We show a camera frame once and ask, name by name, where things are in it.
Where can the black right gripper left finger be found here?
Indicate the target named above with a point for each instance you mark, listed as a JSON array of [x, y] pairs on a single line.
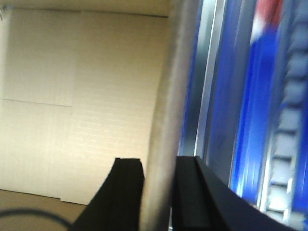
[[116, 205]]

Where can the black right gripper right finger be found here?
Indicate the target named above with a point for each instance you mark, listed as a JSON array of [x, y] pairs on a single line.
[[202, 202]]

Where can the brown EcoFlow cardboard box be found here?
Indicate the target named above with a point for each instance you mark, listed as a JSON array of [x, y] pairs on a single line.
[[80, 88]]

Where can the blue shelf upright frame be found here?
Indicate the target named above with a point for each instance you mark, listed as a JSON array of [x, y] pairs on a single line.
[[246, 106]]

